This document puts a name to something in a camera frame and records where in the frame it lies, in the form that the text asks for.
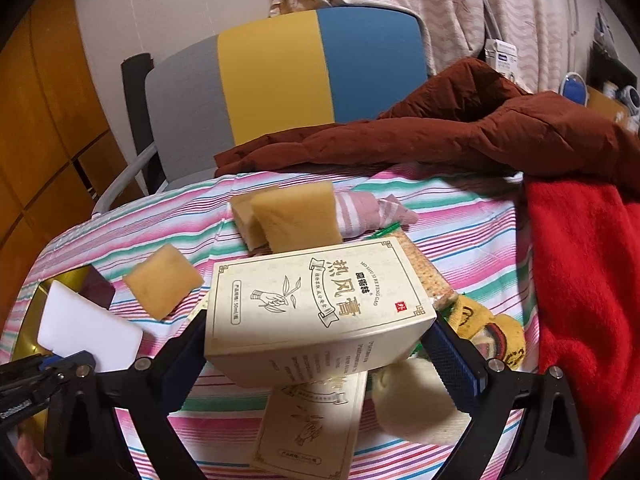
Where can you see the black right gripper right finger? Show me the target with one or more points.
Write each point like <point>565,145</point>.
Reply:
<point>549,442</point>

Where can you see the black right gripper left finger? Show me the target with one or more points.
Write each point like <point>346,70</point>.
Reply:
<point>87,439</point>

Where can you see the cream ointment box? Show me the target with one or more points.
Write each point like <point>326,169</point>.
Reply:
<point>314,314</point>
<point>309,430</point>

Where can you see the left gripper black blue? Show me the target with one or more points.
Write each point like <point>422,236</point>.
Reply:
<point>29,385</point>

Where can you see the white foam block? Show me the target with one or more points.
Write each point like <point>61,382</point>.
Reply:
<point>70,323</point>

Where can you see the yellow patterned sock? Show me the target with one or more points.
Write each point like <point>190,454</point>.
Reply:
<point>494,336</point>

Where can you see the cream soft sponge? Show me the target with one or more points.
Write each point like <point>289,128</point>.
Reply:
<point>411,403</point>

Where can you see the striped pink tablecloth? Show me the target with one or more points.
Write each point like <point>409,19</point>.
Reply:
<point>474,230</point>

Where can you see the maroon gold storage box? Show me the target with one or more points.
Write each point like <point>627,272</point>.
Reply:
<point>86,281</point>

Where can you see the small yellow sponge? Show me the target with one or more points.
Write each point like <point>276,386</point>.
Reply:
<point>162,281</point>

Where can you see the cracker packet green edges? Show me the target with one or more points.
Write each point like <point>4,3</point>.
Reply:
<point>435,285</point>

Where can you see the red fleece blanket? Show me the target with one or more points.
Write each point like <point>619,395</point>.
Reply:
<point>585,239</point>

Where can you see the yellow sponge behind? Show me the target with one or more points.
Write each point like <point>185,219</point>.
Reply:
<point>245,221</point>

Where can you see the wooden cabinet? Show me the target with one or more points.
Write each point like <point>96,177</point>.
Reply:
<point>58,155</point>

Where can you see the pink striped sock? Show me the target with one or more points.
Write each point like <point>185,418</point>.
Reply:
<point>360,212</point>

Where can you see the large yellow sponge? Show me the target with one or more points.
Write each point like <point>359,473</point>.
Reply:
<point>298,217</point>

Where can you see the brown down jacket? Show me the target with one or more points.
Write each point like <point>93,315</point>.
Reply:
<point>469,117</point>

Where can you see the white blue carton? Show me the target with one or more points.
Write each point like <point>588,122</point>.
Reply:
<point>502,57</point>

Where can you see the grey yellow blue chair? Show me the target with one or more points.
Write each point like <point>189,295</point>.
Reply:
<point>296,70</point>

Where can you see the patterned curtain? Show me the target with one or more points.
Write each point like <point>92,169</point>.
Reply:
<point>543,32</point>

